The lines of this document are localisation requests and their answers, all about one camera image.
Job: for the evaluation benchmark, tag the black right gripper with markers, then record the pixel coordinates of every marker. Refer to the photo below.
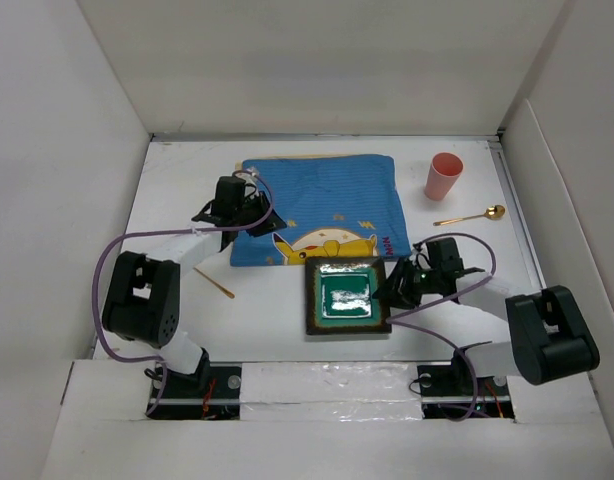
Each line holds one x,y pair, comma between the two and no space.
400,297

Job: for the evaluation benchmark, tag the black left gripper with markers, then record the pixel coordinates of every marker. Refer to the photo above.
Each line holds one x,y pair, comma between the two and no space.
273,223

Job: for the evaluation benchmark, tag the square green black plate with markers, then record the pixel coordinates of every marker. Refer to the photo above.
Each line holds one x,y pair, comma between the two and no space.
339,296

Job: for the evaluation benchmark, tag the blue pikachu cloth napkin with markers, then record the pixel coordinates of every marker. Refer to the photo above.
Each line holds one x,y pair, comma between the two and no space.
342,206

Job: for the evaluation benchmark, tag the gold fork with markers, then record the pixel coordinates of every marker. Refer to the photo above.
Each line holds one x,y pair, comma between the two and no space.
217,285

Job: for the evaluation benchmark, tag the pink plastic cup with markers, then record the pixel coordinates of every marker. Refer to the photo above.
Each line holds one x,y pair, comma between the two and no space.
445,169

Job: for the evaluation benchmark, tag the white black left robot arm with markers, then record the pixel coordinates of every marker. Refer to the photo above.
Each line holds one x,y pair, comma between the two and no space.
143,299

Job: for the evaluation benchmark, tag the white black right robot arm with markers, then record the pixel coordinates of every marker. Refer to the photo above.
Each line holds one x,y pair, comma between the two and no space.
549,337

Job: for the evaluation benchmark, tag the gold spoon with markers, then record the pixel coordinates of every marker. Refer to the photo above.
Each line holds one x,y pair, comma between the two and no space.
494,212

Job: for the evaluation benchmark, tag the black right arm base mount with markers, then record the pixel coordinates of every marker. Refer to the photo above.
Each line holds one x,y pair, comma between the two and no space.
472,384

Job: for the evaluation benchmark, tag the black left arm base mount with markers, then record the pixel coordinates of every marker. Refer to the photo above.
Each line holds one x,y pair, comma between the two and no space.
211,393

